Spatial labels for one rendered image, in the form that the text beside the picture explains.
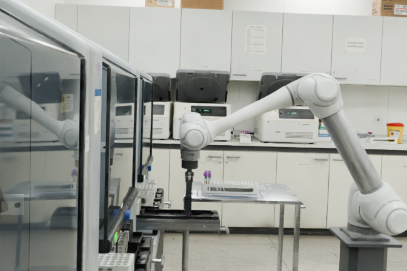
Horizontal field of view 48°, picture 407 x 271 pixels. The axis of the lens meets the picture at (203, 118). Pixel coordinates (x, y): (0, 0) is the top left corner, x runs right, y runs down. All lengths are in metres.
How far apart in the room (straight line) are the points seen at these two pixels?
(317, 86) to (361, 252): 0.83
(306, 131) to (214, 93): 1.03
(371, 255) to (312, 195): 2.32
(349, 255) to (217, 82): 2.71
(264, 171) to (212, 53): 1.28
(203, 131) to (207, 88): 2.86
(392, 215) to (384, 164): 2.75
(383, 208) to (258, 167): 2.49
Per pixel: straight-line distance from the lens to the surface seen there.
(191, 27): 4.61
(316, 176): 4.53
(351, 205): 2.26
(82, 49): 0.86
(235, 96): 4.94
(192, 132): 1.78
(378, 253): 2.30
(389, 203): 2.03
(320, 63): 4.78
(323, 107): 1.89
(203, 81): 4.55
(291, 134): 4.42
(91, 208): 0.99
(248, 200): 2.34
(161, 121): 4.29
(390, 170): 4.77
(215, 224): 2.00
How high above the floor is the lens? 1.34
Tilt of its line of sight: 3 degrees down
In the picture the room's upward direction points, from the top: 2 degrees clockwise
